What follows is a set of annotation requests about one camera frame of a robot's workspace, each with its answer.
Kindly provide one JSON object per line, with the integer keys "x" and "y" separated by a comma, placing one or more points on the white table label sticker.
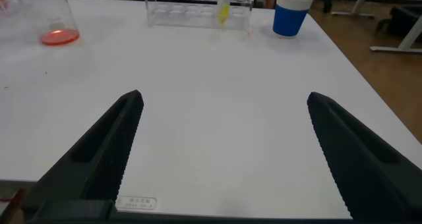
{"x": 136, "y": 202}

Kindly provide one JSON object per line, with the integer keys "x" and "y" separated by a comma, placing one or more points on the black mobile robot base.
{"x": 400, "y": 19}

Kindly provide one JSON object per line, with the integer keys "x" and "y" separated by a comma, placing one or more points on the clear glass beaker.
{"x": 60, "y": 38}

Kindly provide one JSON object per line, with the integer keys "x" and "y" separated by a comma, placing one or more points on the red pigment test tube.
{"x": 3, "y": 0}

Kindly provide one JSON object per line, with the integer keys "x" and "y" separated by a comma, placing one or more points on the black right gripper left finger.
{"x": 95, "y": 171}

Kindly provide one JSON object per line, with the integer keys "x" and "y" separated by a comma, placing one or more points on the long white desk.
{"x": 395, "y": 49}

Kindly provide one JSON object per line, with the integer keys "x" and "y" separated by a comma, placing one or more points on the blue white paper cup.
{"x": 289, "y": 22}

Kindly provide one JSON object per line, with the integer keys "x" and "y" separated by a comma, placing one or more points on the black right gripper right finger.
{"x": 369, "y": 174}

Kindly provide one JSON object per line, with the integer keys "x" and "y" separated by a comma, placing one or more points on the clear acrylic test tube rack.
{"x": 183, "y": 17}
{"x": 14, "y": 6}

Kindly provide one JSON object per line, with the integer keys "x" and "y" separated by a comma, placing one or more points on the yellow pigment test tube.
{"x": 223, "y": 12}

